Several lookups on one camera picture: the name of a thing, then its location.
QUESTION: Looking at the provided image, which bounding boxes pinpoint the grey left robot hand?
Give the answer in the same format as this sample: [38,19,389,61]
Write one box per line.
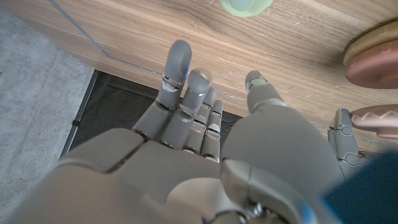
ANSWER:
[328,108,374,181]

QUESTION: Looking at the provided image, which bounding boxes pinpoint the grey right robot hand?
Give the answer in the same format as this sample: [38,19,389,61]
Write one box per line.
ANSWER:
[6,39,345,224]

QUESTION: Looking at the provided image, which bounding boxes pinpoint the dusty pink toy disc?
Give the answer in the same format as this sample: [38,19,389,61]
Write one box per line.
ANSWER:
[350,104,398,140]

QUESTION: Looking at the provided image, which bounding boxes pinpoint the coral red toy disc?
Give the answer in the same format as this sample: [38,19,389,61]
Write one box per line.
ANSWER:
[345,39,398,90]

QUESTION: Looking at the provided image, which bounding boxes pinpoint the green toy disc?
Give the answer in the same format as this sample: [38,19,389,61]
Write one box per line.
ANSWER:
[218,0,274,18]

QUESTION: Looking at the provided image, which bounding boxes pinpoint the large orange toy disc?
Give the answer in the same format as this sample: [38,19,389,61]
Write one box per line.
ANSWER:
[343,20,398,67]

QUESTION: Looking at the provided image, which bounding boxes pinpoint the blue right wrist clip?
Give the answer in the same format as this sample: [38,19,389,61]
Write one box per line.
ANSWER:
[323,152,398,224]

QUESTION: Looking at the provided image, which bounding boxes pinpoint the black fabric backdrop curtain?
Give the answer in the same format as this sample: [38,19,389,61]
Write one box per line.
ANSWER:
[60,70,243,159]

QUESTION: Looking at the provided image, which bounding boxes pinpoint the black backdrop frame pole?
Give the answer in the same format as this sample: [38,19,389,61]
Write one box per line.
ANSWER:
[58,70,100,159]

